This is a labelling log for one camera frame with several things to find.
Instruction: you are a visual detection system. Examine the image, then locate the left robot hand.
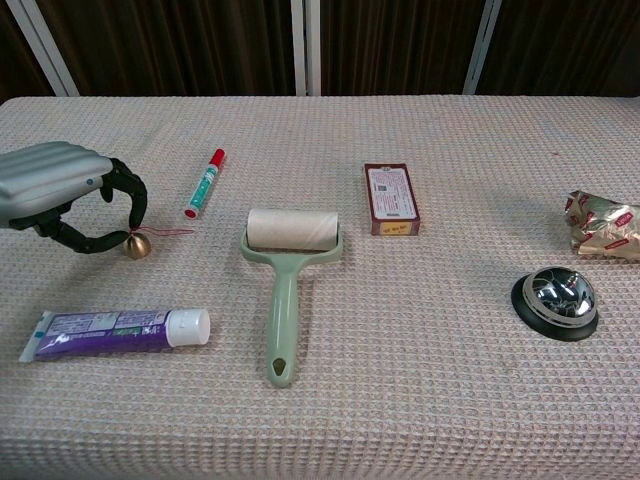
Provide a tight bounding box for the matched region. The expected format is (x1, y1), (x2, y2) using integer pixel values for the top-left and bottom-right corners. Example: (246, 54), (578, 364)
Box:
(0, 141), (150, 255)

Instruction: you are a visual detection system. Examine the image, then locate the small golden bell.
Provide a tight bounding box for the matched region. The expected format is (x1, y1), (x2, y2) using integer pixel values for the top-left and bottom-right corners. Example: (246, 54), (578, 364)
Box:
(122, 225), (195, 261)

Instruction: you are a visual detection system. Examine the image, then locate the chrome desk call bell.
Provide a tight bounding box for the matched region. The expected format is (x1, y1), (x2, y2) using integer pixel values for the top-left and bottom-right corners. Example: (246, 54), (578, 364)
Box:
(510, 266), (600, 344)

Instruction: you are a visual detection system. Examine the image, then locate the red capped green marker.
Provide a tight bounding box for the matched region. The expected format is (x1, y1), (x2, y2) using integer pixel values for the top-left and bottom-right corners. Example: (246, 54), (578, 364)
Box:
(183, 147), (228, 221)

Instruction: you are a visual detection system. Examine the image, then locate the purple toothpaste tube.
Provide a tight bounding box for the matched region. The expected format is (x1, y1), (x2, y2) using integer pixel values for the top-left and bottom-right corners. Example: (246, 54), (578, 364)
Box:
(18, 307), (212, 364)

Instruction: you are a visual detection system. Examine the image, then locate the dark brown curtain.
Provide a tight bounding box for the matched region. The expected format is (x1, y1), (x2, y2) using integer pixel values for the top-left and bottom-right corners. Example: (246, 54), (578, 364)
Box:
(0, 0), (640, 104)

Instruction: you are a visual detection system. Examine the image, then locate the green lint roller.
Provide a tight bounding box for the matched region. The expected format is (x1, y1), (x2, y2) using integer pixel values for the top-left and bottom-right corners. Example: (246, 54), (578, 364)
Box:
(239, 207), (346, 389)

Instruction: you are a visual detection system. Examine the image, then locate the red and yellow box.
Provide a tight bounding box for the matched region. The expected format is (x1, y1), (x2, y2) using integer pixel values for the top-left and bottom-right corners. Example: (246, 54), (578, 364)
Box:
(362, 162), (421, 237)

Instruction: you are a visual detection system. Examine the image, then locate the beige waffle tablecloth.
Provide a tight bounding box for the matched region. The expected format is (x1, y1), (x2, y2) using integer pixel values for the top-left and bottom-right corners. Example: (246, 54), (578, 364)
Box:
(0, 94), (640, 480)

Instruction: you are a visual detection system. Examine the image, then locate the gold foil snack wrapper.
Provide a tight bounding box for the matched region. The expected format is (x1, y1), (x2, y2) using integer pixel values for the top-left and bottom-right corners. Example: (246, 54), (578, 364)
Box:
(564, 189), (640, 263)

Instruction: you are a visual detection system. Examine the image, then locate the white frame post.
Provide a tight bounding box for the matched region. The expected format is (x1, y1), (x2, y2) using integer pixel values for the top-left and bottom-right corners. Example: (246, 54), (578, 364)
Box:
(5, 0), (81, 98)
(462, 0), (503, 96)
(290, 0), (322, 97)

